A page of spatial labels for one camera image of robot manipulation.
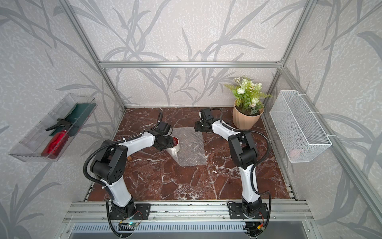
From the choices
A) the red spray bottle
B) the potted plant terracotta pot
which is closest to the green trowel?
the red spray bottle

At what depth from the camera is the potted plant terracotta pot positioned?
0.96m

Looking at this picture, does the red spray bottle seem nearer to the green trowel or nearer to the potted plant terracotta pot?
the green trowel

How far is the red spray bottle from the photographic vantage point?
561 mm

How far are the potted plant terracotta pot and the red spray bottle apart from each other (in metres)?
0.89
